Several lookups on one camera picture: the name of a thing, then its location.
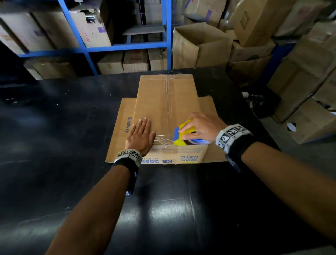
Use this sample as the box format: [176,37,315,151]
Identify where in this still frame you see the person's left hand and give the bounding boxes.
[125,117,156,157]

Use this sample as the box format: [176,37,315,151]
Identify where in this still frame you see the person's right hand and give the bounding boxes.
[178,113,227,142]

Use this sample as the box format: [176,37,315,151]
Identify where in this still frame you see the yellow blue tape dispenser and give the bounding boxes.
[173,119,197,146]

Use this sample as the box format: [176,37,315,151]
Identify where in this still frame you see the brown cardboard box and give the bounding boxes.
[105,74,227,165]

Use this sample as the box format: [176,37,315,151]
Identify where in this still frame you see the person's left forearm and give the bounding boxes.
[45,165,131,255]

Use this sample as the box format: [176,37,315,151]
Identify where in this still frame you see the person's right forearm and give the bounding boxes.
[241,142,336,243]

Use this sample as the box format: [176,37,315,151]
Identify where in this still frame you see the brown carton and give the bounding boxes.
[172,22,233,70]

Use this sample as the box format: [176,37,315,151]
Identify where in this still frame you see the pile of loose cardboard boxes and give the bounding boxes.
[183,0,336,144]

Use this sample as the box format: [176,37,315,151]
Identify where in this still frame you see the right marker wristband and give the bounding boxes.
[216,124,258,161]

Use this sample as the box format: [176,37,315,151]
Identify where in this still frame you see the black bag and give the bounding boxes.
[241,84,281,119]

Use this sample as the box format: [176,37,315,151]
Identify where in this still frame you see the blue metal shelf rack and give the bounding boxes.
[17,0,173,76]

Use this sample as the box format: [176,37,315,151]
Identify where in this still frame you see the blue upright panel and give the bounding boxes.
[258,43,296,84]

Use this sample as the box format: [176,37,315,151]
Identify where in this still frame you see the grey small bench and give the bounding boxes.
[123,25,166,44]

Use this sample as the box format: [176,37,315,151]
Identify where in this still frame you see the rows of shelved storage boxes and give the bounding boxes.
[0,0,168,79]

